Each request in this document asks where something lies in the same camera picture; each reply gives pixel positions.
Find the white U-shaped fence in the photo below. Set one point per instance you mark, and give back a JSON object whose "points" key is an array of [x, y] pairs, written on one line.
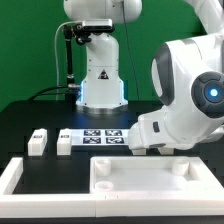
{"points": [[101, 204]]}

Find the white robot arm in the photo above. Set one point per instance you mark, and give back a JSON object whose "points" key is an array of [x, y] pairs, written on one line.
{"points": [[188, 75]]}

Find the silver camera on mount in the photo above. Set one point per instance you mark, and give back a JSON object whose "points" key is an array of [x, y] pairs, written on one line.
{"points": [[97, 25]]}

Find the white marker base plate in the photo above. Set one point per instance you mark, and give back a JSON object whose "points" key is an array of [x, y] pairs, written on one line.
{"points": [[99, 137]]}

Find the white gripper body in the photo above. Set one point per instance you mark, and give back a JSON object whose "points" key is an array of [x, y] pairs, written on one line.
{"points": [[149, 132]]}

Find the white desk tabletop tray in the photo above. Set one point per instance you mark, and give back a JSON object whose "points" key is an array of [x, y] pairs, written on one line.
{"points": [[142, 174]]}

